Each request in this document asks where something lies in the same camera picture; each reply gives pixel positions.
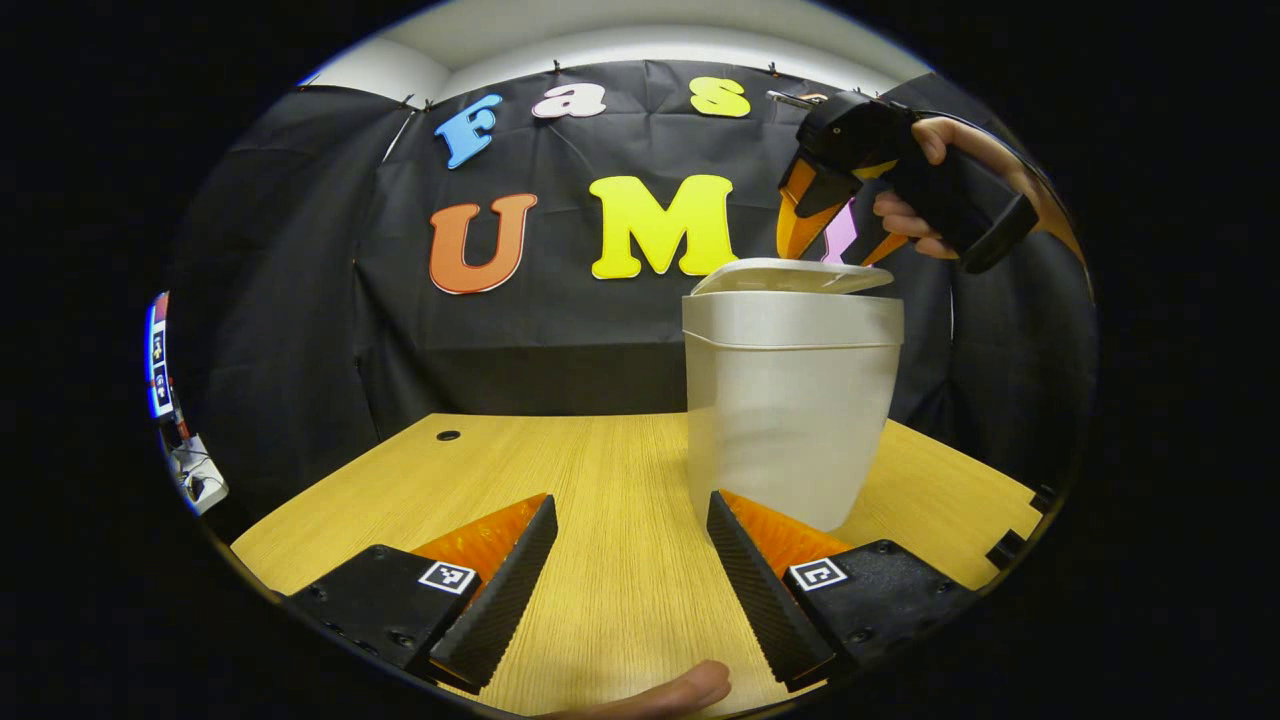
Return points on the white desktop garbage bin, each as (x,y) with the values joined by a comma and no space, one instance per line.
(790,400)

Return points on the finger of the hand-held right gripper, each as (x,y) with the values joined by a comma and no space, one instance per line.
(880,245)
(800,210)

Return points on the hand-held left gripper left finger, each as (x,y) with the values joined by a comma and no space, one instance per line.
(505,590)

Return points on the computer monitor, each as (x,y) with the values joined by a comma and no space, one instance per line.
(160,360)

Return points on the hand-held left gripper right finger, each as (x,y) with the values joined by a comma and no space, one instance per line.
(760,590)

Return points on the black backdrop cloth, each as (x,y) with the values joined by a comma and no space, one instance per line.
(560,350)

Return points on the white side table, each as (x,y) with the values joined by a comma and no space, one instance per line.
(200,480)

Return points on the small black block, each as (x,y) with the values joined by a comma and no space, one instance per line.
(1044,497)
(1005,548)

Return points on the wooden desktop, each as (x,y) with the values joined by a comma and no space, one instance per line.
(620,500)

